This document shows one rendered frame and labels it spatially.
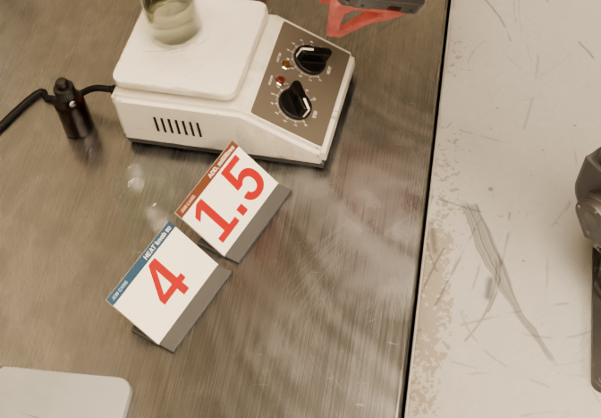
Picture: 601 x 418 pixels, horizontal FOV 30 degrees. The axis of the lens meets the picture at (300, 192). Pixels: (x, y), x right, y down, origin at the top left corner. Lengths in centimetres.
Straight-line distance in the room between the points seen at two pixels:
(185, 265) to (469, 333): 25
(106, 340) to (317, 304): 18
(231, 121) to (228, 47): 7
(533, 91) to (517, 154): 8
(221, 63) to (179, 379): 29
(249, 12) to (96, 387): 37
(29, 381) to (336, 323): 26
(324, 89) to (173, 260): 22
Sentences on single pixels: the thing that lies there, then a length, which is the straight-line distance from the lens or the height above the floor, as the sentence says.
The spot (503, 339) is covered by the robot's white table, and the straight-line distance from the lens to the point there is 94.
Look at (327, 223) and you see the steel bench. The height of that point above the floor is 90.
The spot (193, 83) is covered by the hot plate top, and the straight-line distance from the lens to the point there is 101.
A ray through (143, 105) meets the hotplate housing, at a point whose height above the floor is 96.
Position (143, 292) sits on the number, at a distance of 96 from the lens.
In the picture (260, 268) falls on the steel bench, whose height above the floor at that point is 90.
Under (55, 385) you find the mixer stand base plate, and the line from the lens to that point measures 96.
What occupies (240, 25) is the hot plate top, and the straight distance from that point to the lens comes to 105.
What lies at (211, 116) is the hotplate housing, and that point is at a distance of 102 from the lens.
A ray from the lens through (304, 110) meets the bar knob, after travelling 101.
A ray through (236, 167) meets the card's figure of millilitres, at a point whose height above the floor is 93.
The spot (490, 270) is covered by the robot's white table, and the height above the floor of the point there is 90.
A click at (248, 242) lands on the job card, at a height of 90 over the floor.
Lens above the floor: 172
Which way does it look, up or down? 53 degrees down
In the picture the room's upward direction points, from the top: 10 degrees counter-clockwise
